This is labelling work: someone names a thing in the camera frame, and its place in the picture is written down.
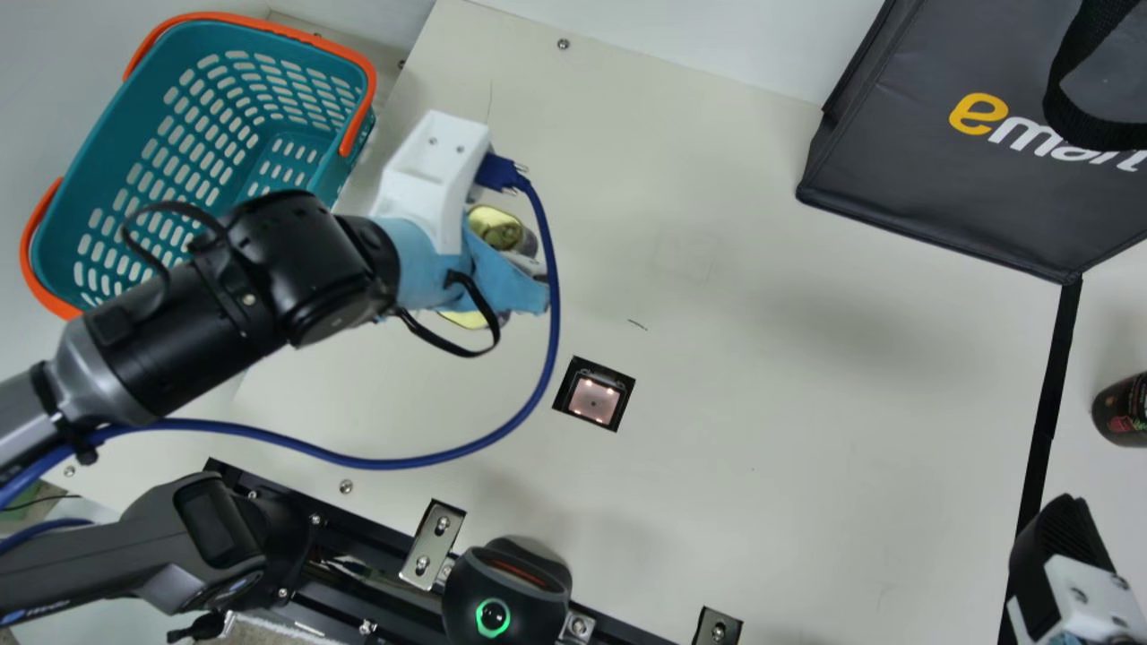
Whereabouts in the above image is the dark coffee bottle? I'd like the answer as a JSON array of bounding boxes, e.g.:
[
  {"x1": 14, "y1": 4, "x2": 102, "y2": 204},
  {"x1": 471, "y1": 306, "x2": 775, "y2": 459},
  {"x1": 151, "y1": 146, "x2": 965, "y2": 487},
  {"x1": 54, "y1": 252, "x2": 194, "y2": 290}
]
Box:
[{"x1": 1091, "y1": 372, "x2": 1147, "y2": 449}]

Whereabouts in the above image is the gold rectangular tin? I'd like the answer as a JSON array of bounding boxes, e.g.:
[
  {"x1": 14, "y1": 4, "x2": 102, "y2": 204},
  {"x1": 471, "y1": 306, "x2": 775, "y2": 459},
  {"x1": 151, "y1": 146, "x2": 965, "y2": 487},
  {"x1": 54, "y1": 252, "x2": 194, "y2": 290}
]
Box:
[{"x1": 437, "y1": 204, "x2": 540, "y2": 331}]

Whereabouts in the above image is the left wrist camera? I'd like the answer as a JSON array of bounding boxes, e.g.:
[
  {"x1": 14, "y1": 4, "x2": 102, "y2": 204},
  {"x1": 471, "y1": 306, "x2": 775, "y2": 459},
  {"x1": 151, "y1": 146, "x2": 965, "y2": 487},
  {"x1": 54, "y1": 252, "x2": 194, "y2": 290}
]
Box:
[{"x1": 369, "y1": 109, "x2": 492, "y2": 256}]

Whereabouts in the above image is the black device with green light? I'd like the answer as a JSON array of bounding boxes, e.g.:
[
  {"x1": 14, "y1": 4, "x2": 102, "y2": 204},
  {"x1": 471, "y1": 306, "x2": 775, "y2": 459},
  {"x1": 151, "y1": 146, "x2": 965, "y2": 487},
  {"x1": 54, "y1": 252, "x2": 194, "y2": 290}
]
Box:
[{"x1": 441, "y1": 537, "x2": 574, "y2": 641}]

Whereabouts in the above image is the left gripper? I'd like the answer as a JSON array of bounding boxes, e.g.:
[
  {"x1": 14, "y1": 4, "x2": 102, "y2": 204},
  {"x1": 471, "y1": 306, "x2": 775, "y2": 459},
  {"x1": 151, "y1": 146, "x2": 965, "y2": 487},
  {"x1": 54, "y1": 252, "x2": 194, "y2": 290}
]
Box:
[{"x1": 376, "y1": 218, "x2": 551, "y2": 316}]

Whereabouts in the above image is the dark grey bag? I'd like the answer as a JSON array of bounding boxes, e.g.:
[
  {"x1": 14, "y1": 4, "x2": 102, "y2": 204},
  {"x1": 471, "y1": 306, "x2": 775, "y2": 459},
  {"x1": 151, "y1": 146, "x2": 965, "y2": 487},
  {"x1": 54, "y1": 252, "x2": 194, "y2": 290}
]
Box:
[{"x1": 796, "y1": 0, "x2": 1147, "y2": 286}]

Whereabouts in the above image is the thin black cable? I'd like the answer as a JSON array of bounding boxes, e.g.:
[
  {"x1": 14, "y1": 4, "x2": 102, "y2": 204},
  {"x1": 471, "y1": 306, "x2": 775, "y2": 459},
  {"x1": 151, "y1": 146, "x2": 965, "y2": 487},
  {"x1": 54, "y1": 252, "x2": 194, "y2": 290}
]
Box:
[
  {"x1": 119, "y1": 201, "x2": 229, "y2": 280},
  {"x1": 392, "y1": 269, "x2": 503, "y2": 359}
]

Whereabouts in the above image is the small square scanner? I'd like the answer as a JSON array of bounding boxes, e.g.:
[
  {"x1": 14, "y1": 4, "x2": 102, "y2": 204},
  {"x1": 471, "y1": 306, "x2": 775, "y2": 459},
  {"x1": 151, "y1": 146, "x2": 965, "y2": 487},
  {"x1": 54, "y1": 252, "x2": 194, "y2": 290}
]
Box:
[{"x1": 552, "y1": 356, "x2": 637, "y2": 434}]

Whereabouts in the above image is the blue cable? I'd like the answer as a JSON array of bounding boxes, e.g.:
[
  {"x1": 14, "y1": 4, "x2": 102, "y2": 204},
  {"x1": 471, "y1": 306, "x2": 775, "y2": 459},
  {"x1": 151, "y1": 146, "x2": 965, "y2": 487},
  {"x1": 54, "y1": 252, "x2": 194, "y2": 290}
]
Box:
[
  {"x1": 0, "y1": 154, "x2": 562, "y2": 512},
  {"x1": 0, "y1": 516, "x2": 95, "y2": 558}
]

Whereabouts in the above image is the black strip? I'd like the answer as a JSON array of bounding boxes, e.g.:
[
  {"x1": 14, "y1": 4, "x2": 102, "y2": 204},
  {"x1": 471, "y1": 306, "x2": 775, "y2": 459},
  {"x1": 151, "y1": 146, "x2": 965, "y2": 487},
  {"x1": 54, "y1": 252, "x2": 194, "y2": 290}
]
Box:
[{"x1": 996, "y1": 278, "x2": 1085, "y2": 645}]

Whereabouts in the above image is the teal shopping basket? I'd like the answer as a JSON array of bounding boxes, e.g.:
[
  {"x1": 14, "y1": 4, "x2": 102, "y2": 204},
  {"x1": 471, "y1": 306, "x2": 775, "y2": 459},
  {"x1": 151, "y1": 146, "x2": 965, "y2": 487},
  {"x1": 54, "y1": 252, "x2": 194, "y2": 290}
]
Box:
[{"x1": 20, "y1": 11, "x2": 379, "y2": 322}]

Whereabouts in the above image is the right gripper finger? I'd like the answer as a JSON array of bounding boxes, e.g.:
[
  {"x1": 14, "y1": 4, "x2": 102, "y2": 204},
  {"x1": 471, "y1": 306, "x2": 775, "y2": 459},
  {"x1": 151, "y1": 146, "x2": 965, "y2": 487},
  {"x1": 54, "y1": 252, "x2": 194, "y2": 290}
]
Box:
[{"x1": 1005, "y1": 493, "x2": 1147, "y2": 645}]

